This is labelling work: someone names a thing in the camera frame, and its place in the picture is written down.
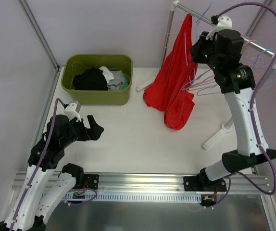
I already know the white tank top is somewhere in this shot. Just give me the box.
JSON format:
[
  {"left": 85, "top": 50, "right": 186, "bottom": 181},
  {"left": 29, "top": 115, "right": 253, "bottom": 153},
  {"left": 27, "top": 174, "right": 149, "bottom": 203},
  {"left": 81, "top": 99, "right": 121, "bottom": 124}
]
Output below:
[{"left": 99, "top": 66, "right": 114, "bottom": 83}]

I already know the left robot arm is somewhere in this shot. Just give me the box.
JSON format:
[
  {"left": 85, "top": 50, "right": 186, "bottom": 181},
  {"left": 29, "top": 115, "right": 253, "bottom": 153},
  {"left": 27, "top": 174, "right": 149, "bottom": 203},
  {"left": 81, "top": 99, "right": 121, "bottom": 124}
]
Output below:
[{"left": 0, "top": 115, "right": 104, "bottom": 231}]

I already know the grey tank top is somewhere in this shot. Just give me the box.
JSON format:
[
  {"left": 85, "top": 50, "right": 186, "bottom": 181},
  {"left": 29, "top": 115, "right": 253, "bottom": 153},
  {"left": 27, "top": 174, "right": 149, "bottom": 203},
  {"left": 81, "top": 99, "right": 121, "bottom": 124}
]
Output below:
[{"left": 108, "top": 70, "right": 127, "bottom": 91}]

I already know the pink wire hanger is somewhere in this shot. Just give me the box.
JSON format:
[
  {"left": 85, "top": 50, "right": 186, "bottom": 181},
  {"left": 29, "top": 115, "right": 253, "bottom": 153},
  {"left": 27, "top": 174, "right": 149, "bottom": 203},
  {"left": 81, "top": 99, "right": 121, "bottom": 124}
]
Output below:
[{"left": 182, "top": 69, "right": 213, "bottom": 90}]

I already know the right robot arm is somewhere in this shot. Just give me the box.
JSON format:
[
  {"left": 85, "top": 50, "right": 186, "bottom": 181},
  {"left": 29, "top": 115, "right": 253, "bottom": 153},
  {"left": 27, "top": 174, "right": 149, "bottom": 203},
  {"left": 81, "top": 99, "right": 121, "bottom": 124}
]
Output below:
[{"left": 189, "top": 29, "right": 276, "bottom": 191}]

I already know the olive green plastic basin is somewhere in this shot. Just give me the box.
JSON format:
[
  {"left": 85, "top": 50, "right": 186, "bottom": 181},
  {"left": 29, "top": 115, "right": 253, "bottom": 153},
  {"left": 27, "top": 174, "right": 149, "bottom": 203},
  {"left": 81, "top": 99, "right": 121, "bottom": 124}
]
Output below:
[{"left": 61, "top": 54, "right": 133, "bottom": 105}]

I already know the black tank top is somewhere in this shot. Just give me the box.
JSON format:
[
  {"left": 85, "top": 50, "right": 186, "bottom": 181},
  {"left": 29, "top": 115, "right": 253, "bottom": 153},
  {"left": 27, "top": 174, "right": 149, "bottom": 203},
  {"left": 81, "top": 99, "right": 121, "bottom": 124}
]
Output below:
[{"left": 73, "top": 67, "right": 108, "bottom": 91}]

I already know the aluminium rail with cable duct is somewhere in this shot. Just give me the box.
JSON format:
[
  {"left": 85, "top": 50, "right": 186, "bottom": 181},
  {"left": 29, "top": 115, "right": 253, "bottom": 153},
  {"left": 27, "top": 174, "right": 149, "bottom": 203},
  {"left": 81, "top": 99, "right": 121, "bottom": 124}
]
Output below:
[{"left": 12, "top": 171, "right": 273, "bottom": 205}]

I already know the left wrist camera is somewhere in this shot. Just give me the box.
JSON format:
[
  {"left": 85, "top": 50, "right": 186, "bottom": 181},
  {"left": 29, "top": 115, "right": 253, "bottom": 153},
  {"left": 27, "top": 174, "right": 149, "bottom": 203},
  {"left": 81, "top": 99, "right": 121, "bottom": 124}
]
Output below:
[{"left": 63, "top": 101, "right": 82, "bottom": 122}]

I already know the white metal clothes rack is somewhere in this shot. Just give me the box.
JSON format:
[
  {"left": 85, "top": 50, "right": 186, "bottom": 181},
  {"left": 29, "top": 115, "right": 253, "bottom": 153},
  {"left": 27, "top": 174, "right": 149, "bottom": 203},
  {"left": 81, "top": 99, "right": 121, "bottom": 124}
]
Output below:
[{"left": 136, "top": 0, "right": 276, "bottom": 150}]

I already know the green tank top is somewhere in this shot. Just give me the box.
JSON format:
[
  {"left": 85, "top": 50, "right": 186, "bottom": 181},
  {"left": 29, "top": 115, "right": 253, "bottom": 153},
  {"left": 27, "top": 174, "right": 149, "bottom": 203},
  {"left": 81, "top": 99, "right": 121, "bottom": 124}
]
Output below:
[{"left": 122, "top": 73, "right": 129, "bottom": 90}]

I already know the red tank top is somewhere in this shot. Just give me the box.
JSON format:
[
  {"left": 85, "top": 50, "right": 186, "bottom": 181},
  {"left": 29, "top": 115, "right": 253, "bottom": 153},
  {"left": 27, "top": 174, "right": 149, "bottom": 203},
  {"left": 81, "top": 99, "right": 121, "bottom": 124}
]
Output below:
[{"left": 143, "top": 14, "right": 198, "bottom": 130}]

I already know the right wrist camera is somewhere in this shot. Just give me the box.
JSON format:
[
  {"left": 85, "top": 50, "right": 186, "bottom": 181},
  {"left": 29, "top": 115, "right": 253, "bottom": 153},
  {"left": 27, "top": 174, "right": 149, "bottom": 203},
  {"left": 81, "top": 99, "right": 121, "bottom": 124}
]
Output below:
[{"left": 206, "top": 15, "right": 232, "bottom": 40}]

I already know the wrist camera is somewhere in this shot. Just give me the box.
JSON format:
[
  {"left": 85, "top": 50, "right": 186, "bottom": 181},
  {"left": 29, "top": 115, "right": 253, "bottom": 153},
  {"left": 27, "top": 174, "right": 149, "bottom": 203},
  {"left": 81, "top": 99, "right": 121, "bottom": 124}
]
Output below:
[
  {"left": 63, "top": 101, "right": 82, "bottom": 122},
  {"left": 206, "top": 15, "right": 232, "bottom": 40}
]

